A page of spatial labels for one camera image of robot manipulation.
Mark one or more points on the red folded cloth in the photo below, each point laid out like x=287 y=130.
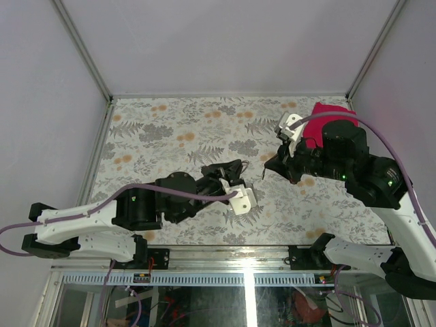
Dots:
x=312 y=133

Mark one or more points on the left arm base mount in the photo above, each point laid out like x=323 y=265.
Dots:
x=145 y=257

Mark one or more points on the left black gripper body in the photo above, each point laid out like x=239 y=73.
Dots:
x=210 y=184

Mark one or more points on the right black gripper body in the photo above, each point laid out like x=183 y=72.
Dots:
x=304 y=159

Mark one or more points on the aluminium front rail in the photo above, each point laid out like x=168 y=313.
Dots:
x=196 y=266

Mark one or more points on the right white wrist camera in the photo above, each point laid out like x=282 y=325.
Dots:
x=289 y=130

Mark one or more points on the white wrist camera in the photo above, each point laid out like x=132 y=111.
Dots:
x=245 y=198
x=289 y=130

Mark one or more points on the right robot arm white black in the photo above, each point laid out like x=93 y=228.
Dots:
x=408 y=266

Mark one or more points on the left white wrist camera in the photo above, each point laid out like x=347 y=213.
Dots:
x=245 y=198

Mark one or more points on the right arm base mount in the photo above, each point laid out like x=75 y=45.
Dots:
x=310 y=257

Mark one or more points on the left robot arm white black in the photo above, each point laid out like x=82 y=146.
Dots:
x=111 y=228

